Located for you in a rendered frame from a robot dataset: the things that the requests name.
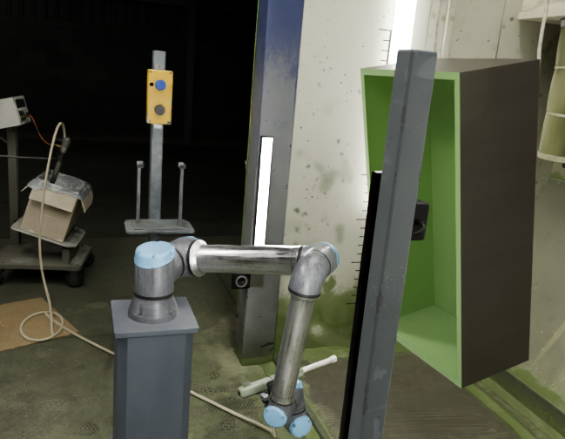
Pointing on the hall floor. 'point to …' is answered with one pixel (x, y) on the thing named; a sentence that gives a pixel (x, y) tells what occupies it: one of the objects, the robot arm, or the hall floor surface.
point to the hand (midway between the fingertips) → (265, 389)
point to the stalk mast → (156, 161)
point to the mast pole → (392, 239)
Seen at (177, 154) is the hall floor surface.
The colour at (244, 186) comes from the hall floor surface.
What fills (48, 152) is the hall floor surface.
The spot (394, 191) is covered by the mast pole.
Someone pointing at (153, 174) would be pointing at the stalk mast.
